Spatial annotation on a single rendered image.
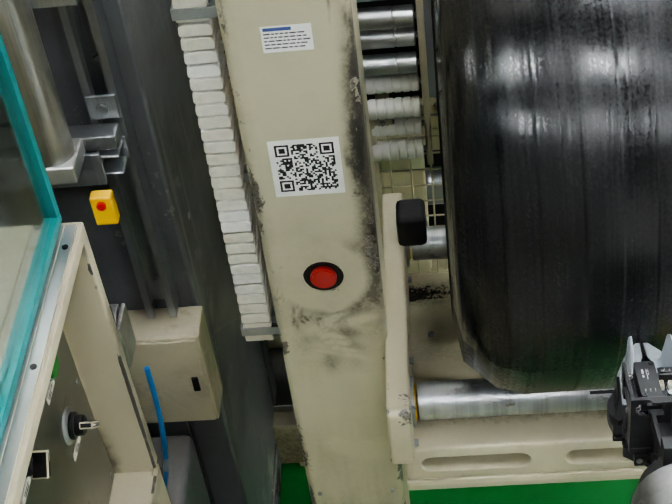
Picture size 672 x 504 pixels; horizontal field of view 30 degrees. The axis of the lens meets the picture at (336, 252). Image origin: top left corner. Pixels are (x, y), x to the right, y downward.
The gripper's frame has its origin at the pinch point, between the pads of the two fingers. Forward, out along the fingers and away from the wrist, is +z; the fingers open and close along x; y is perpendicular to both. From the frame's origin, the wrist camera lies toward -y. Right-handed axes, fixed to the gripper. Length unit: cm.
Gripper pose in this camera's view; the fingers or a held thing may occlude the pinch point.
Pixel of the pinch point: (642, 358)
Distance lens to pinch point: 125.7
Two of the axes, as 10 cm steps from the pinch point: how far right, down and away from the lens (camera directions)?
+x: -9.9, 0.7, 0.8
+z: 0.3, -5.8, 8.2
